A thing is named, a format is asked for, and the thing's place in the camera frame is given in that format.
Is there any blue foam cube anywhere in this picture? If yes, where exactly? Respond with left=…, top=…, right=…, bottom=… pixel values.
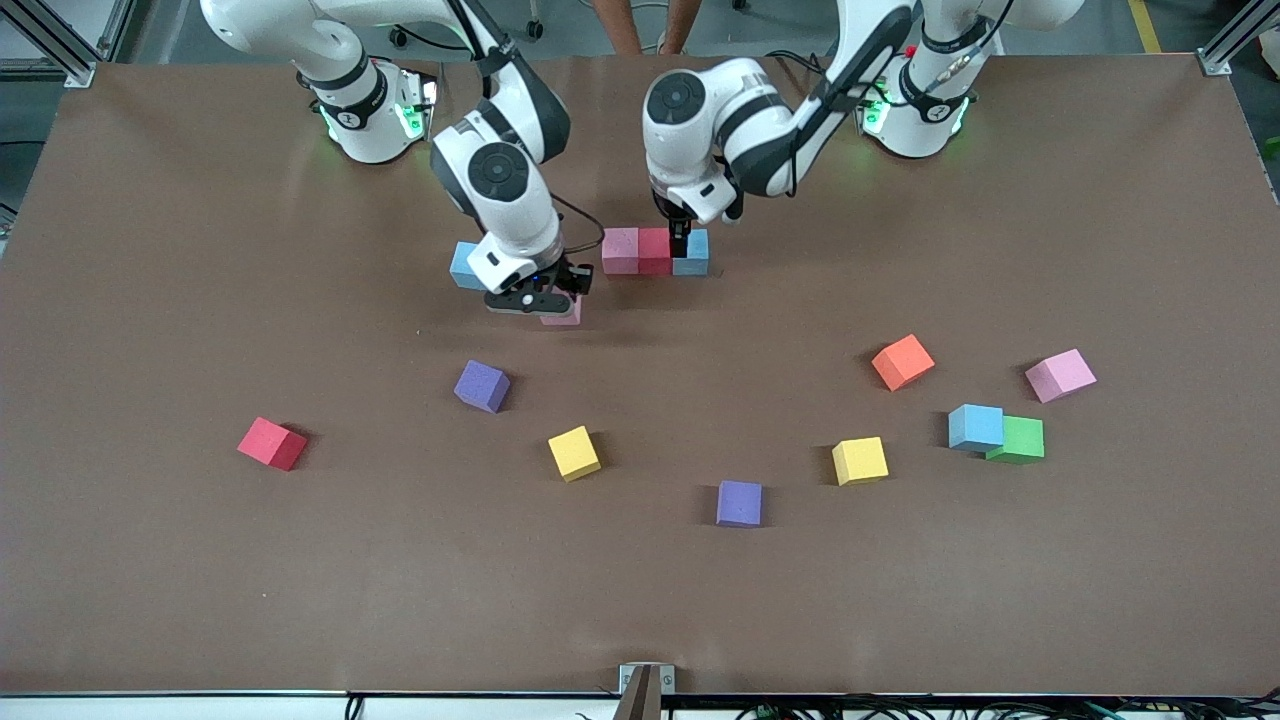
left=449, top=241, right=493, bottom=292
left=947, top=403, right=1005, bottom=454
left=672, top=228, right=711, bottom=277

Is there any purple foam cube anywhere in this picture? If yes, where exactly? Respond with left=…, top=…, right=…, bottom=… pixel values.
left=453, top=359, right=512, bottom=415
left=715, top=480, right=764, bottom=529

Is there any yellow foam cube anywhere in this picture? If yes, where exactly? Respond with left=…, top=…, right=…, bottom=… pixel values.
left=831, top=436, right=890, bottom=487
left=547, top=425, right=603, bottom=484

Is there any bare-legged person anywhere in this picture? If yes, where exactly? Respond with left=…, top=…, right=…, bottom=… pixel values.
left=593, top=0, right=703, bottom=57

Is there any orange foam cube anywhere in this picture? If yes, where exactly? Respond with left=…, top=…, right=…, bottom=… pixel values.
left=871, top=334, right=937, bottom=392

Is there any green foam cube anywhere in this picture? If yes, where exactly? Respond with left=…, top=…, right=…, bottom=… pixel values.
left=985, top=415, right=1046, bottom=466

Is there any metal table edge bracket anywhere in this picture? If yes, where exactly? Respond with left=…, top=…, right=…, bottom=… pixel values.
left=618, top=662, right=676, bottom=720

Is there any aluminium frame profile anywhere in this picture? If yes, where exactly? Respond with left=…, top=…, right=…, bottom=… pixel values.
left=0, top=0, right=136, bottom=89
left=1195, top=0, right=1280, bottom=77

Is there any white table edge rail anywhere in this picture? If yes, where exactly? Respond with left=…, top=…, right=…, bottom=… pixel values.
left=0, top=690, right=1280, bottom=720

